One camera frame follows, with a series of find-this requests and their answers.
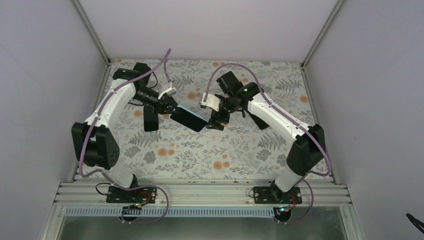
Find black bare phone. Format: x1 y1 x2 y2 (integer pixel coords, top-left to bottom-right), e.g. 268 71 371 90
143 105 159 132

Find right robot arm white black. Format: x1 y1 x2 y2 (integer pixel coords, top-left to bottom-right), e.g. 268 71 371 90
199 71 326 204

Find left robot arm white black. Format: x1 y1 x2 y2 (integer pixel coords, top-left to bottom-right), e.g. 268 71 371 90
71 62 178 203

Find floral patterned table mat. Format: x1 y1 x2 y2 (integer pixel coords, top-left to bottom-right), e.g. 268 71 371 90
79 58 332 181

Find black object at right edge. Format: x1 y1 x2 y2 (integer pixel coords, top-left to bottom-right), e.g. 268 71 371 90
406 212 424 233

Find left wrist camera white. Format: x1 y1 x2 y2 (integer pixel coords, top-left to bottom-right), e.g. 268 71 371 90
158 81 178 100

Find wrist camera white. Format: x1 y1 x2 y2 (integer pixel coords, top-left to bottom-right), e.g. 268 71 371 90
158 81 178 100
199 93 221 112

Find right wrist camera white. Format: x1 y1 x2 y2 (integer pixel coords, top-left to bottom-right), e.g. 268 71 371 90
199 93 221 112

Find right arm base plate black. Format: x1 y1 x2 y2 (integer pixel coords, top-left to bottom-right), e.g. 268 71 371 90
252 186 303 205

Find left aluminium frame post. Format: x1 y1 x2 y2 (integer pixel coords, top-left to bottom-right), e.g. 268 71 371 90
71 0 111 65

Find aluminium frame post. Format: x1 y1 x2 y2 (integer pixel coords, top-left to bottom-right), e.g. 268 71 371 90
301 0 346 69
71 0 111 65

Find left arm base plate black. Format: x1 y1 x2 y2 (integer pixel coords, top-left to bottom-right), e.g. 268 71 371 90
105 186 158 204

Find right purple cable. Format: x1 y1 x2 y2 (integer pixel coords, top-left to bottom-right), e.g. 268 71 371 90
202 62 333 225

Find aluminium rail front frame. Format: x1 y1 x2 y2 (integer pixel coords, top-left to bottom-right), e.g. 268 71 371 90
53 179 353 207

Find slotted grey cable duct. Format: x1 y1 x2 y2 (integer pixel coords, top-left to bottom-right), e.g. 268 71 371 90
64 205 275 218

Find right aluminium frame post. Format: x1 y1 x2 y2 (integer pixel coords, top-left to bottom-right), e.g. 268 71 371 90
301 0 346 69

